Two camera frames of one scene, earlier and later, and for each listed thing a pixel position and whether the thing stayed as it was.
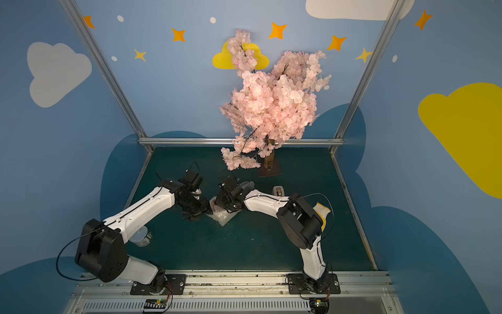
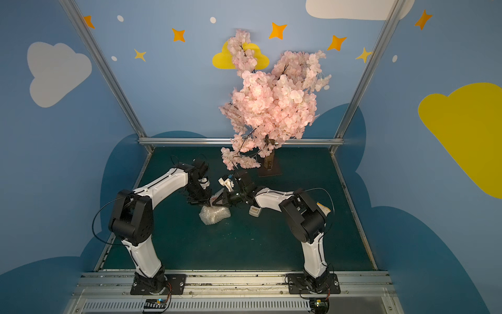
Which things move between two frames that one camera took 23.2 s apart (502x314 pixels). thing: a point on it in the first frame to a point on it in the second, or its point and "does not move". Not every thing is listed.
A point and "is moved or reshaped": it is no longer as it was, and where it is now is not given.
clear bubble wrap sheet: x=221 y=214 is moved or reshaped
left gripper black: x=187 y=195 to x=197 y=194
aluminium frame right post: x=390 y=21 does not move
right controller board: x=320 y=305 does not move
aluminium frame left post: x=106 y=68 does not move
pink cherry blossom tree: x=267 y=109 does not move
